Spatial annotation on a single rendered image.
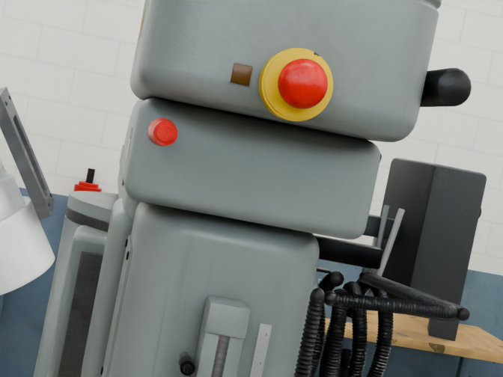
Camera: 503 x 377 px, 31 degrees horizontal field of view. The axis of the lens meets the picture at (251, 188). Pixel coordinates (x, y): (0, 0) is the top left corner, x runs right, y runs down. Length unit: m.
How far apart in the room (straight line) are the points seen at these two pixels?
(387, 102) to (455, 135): 4.76
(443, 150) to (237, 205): 4.69
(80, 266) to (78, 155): 3.84
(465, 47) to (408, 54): 4.78
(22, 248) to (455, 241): 0.78
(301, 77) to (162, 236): 0.26
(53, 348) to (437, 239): 0.58
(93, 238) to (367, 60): 0.68
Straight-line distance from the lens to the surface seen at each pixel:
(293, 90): 0.73
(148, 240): 0.92
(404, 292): 0.99
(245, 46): 0.77
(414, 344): 4.75
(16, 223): 0.62
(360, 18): 0.79
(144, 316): 0.93
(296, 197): 0.88
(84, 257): 1.36
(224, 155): 0.86
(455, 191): 1.27
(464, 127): 5.57
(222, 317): 0.88
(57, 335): 1.40
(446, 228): 1.27
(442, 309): 0.92
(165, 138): 0.72
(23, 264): 0.62
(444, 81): 0.84
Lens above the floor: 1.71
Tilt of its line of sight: 3 degrees down
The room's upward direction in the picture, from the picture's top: 11 degrees clockwise
